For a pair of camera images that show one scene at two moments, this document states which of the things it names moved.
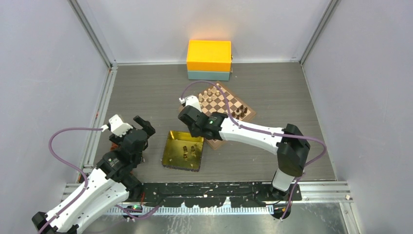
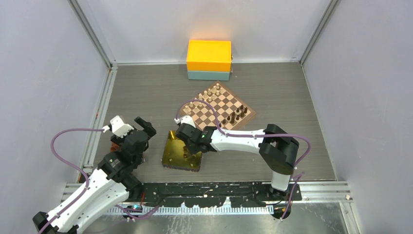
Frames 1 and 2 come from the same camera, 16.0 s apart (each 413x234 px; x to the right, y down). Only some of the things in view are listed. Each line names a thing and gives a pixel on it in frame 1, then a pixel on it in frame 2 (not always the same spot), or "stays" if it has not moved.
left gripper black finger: x=145 y=125 stays
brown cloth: x=113 y=146 stays
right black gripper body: x=196 y=133 → x=192 y=147
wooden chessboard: x=218 y=98 stays
